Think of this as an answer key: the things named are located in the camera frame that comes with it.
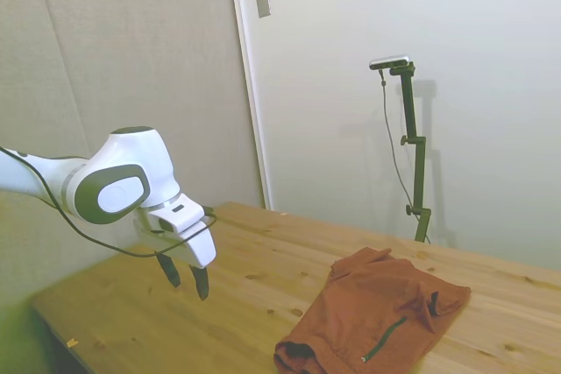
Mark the grey bar camera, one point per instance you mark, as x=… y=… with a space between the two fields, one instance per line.
x=389 y=62

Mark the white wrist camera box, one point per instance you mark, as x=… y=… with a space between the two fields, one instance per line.
x=175 y=216

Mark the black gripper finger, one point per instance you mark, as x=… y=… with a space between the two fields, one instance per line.
x=202 y=283
x=172 y=272

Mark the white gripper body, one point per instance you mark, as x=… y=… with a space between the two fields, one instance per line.
x=202 y=251

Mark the dark green camera stand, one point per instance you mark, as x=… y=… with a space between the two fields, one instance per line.
x=420 y=172

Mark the grey wall plate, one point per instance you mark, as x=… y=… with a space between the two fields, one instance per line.
x=263 y=2

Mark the rust red shorts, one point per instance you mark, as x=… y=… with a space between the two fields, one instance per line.
x=372 y=304

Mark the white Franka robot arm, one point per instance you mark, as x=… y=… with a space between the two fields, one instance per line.
x=131 y=150

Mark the white door frame trim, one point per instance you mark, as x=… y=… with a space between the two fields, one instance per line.
x=250 y=85

